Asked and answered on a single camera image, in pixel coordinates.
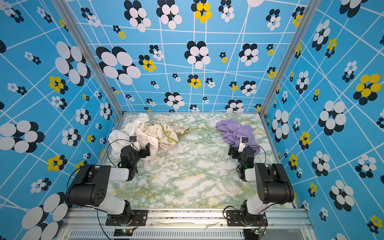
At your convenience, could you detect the purple cloth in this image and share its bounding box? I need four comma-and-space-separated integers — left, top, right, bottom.
216, 119, 261, 155

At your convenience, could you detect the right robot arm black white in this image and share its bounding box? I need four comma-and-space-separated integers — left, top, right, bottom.
224, 145, 295, 227

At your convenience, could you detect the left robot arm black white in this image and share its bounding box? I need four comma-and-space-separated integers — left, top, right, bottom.
66, 144, 151, 227

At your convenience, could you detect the white cloth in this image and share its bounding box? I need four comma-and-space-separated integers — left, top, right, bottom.
108, 113, 159, 161

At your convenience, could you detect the green patterned cloth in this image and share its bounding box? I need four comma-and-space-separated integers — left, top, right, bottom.
144, 115, 189, 151

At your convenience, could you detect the left small circuit board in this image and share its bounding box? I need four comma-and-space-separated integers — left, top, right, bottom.
114, 229, 134, 238

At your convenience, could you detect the small circuit board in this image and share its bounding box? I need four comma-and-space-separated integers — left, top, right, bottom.
114, 229, 134, 238
243, 229, 260, 240

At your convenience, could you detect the right small circuit board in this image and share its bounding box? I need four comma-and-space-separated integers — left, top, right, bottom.
243, 229, 260, 240

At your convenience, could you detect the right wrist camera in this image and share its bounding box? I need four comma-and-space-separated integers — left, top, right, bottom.
238, 137, 249, 153

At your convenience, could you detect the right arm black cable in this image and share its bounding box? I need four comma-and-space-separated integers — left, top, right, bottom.
248, 144, 267, 165

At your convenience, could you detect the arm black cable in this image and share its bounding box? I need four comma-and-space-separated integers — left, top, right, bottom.
106, 138, 141, 168
248, 144, 267, 165

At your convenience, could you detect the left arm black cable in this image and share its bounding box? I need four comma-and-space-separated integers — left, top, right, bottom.
106, 138, 141, 168

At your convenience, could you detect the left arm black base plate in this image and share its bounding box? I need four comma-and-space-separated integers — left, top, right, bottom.
106, 209, 149, 227

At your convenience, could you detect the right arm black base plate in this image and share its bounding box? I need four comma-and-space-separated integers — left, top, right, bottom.
224, 210, 268, 228

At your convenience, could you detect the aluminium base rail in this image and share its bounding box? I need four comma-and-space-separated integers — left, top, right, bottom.
57, 209, 317, 240

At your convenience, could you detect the right back aluminium corner post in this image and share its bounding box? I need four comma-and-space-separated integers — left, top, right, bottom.
260, 0, 321, 118

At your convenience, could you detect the aluminium corner post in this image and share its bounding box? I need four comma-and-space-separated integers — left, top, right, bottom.
260, 0, 321, 118
52, 0, 124, 118

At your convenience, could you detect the left back aluminium corner post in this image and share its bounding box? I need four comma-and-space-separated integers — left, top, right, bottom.
52, 0, 124, 118

